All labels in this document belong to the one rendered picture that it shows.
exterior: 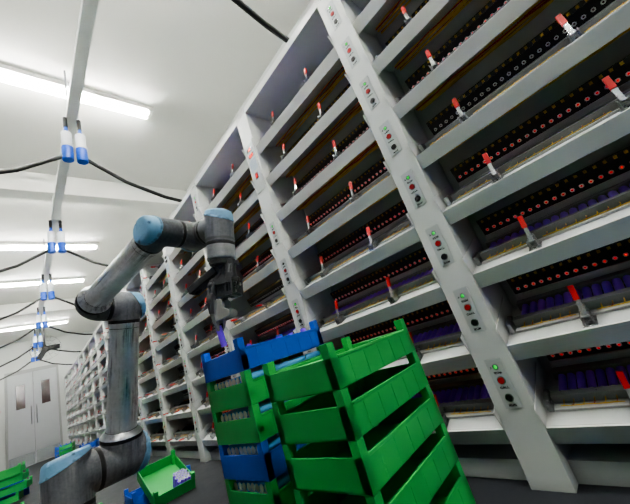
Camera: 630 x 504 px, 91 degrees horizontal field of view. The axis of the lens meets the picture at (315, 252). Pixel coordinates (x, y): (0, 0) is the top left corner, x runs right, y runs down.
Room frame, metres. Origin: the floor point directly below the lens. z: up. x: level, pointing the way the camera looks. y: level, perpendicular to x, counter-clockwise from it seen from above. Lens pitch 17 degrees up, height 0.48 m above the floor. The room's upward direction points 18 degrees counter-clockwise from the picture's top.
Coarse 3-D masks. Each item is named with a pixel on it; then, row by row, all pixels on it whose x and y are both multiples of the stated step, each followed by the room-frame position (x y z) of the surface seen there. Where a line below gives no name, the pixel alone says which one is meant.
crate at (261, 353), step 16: (288, 336) 0.90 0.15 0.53; (304, 336) 0.95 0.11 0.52; (320, 336) 1.00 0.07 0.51; (208, 352) 0.90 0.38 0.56; (240, 352) 0.78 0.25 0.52; (256, 352) 0.81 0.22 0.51; (272, 352) 0.85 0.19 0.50; (288, 352) 0.89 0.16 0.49; (208, 368) 0.88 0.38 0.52; (224, 368) 0.83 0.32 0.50; (240, 368) 0.78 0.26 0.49
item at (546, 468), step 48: (336, 0) 0.88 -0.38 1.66; (336, 48) 0.93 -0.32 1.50; (384, 144) 0.92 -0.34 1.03; (432, 192) 0.87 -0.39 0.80; (480, 288) 0.88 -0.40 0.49; (480, 336) 0.90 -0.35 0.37; (528, 384) 0.89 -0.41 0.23; (528, 432) 0.90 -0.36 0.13; (528, 480) 0.93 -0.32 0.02; (576, 480) 0.89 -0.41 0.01
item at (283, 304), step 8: (272, 296) 1.76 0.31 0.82; (256, 304) 1.87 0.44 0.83; (280, 304) 1.46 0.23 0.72; (288, 304) 1.43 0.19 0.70; (240, 312) 1.90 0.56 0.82; (248, 312) 1.94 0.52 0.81; (264, 312) 1.55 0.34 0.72; (272, 312) 1.52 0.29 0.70; (248, 320) 1.66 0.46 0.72; (256, 320) 1.63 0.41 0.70; (232, 328) 1.79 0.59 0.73; (240, 328) 1.75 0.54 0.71; (248, 328) 1.70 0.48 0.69; (232, 336) 1.83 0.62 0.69
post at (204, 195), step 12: (192, 192) 1.87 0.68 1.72; (204, 192) 1.86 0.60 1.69; (216, 192) 1.93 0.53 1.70; (204, 204) 1.85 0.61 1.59; (204, 252) 1.88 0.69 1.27; (240, 264) 1.96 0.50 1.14; (240, 276) 1.95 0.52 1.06; (240, 300) 1.92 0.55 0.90; (228, 336) 1.83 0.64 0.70; (240, 336) 1.87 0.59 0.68; (252, 336) 1.93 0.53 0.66
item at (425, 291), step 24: (408, 264) 1.16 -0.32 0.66; (360, 288) 1.33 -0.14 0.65; (384, 288) 1.24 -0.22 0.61; (408, 288) 1.08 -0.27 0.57; (432, 288) 0.96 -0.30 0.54; (336, 312) 1.37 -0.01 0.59; (360, 312) 1.21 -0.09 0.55; (384, 312) 1.09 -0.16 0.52; (408, 312) 1.04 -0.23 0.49; (336, 336) 1.28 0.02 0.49
